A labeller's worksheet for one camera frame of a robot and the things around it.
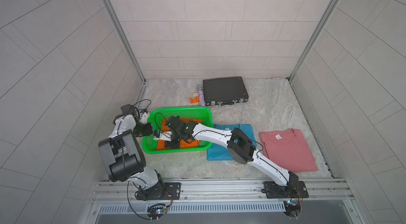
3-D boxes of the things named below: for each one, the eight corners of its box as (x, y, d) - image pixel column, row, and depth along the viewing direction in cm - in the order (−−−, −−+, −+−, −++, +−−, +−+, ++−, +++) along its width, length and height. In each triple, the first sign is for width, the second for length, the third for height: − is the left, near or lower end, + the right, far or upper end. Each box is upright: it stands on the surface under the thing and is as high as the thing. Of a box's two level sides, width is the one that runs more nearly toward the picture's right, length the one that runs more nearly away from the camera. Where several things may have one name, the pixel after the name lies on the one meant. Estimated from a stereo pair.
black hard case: (202, 106, 103) (202, 100, 98) (203, 83, 117) (203, 76, 112) (247, 107, 104) (249, 100, 98) (243, 83, 117) (244, 76, 112)
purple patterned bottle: (199, 107, 102) (199, 105, 100) (196, 87, 113) (196, 85, 111) (206, 106, 102) (206, 104, 100) (202, 87, 113) (202, 84, 111)
